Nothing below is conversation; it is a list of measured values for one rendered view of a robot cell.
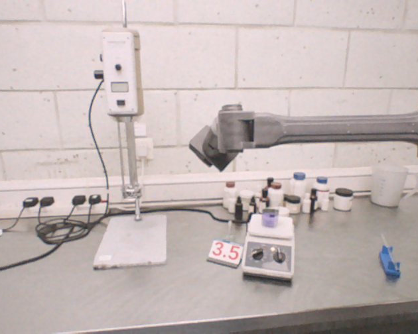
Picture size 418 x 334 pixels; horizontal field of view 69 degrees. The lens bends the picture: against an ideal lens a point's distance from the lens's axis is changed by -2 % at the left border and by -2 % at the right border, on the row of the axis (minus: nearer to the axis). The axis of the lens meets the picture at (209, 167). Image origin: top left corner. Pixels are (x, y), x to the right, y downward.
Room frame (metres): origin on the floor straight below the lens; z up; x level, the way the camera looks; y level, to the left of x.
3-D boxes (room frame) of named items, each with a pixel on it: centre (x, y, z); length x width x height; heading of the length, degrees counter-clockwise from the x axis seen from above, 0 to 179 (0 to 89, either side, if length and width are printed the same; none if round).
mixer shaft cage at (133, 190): (0.88, 0.24, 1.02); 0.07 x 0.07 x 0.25
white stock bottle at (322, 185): (1.15, -0.44, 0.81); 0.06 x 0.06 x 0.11
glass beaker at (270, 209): (0.79, -0.17, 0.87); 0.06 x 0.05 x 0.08; 133
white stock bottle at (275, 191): (1.10, -0.25, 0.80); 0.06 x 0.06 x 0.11
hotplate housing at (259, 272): (0.78, -0.17, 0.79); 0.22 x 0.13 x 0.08; 166
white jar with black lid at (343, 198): (1.12, -0.52, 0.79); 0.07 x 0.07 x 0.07
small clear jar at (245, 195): (1.11, -0.15, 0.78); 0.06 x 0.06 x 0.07
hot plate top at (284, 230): (0.80, -0.18, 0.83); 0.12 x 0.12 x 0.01; 76
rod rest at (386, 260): (0.73, -0.49, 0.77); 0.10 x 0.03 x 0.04; 162
